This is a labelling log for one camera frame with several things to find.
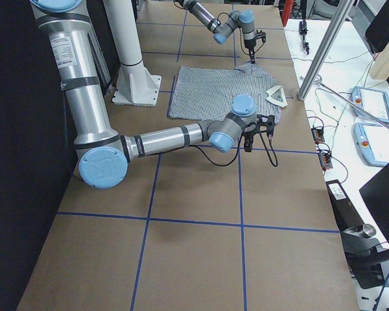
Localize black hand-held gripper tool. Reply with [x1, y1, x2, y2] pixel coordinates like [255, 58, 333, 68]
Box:
[299, 18, 310, 55]

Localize far blue teach pendant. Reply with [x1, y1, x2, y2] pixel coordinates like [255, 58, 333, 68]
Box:
[351, 86, 389, 124]

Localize silver reacher grabber stick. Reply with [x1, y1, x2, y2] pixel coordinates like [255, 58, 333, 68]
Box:
[313, 78, 389, 131]

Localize blue teach pendant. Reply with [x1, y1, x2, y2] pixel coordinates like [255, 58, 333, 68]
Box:
[353, 122, 389, 167]
[351, 86, 389, 124]

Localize black metal stand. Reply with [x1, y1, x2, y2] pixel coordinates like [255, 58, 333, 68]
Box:
[340, 224, 389, 289]

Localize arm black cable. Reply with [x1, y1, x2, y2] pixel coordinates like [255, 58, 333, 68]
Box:
[193, 121, 279, 168]

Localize aluminium frame post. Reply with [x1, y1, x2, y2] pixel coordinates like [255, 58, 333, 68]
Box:
[298, 1, 354, 101]

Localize black monitor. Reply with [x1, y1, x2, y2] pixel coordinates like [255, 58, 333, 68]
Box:
[359, 163, 389, 243]

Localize orange terminal board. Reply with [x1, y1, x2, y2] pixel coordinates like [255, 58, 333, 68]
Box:
[318, 150, 333, 172]
[311, 127, 325, 144]

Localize orange terminal board near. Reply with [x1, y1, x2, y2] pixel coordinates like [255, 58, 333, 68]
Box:
[318, 150, 333, 172]

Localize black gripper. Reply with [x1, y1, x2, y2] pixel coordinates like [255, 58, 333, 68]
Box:
[242, 114, 276, 152]
[242, 30, 266, 64]

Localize near blue teach pendant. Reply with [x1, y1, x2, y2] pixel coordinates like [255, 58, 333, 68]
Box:
[353, 122, 389, 167]

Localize orange terminal board far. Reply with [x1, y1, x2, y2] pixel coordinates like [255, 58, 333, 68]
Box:
[311, 127, 325, 144]

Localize white camera mast base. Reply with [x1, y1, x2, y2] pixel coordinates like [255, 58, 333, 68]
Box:
[104, 0, 161, 107]

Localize black box with label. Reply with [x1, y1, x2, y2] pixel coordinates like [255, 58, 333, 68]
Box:
[325, 179, 364, 231]

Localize navy white striped polo shirt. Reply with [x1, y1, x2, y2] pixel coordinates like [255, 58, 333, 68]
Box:
[167, 62, 287, 123]

